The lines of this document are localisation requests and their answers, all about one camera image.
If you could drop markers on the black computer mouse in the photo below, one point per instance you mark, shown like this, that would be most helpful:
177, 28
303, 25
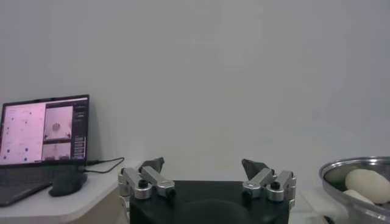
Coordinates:
67, 184

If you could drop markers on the white steamed baozi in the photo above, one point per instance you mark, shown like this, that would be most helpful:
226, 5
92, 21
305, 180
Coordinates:
368, 184
355, 194

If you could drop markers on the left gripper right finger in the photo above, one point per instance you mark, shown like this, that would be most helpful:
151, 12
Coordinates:
260, 179

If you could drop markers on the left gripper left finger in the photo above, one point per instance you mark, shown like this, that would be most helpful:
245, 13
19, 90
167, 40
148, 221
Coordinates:
155, 181

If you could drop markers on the white side table with mouse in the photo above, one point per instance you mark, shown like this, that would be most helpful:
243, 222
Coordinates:
70, 207

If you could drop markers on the black laptop with mouse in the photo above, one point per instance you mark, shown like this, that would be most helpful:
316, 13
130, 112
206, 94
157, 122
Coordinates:
21, 134

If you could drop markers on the stainless steel steamer basket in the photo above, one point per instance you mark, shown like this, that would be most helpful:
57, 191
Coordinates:
335, 194

